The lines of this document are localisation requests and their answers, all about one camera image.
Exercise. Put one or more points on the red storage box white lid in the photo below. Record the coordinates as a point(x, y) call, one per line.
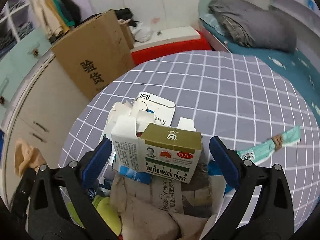
point(170, 41)

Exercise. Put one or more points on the green plush leaf toy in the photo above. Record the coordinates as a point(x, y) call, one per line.
point(106, 211)

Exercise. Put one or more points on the watermelon frost medicine box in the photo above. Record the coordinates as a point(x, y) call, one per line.
point(168, 152)

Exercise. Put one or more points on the crumpled brown paper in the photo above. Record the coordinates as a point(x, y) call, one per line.
point(142, 220)

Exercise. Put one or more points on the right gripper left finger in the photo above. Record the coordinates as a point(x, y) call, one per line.
point(48, 216)

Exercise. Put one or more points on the hanging clothes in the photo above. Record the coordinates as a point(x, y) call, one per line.
point(56, 17)

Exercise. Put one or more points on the tall brown cardboard box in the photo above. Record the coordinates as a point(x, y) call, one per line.
point(95, 53)

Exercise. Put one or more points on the grey folded quilt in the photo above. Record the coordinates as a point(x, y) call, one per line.
point(252, 27)

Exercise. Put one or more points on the white low cabinet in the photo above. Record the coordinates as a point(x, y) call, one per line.
point(43, 115)

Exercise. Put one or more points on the teal drawer unit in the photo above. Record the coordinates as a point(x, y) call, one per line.
point(19, 66)

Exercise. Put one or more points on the teal wrapper with rubber band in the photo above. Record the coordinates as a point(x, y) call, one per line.
point(260, 153)

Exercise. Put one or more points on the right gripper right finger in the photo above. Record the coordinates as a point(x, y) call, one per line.
point(261, 207)

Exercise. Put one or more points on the teal bed sheet mattress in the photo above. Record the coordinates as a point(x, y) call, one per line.
point(295, 67)

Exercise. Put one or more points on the white plastic bag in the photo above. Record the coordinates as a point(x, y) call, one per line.
point(141, 32)

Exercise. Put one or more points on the purple cubby shelf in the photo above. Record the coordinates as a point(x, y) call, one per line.
point(17, 21)

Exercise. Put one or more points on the purple checked tablecloth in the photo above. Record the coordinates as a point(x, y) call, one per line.
point(238, 98)

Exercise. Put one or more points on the white torn paper box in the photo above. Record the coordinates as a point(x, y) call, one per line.
point(146, 108)

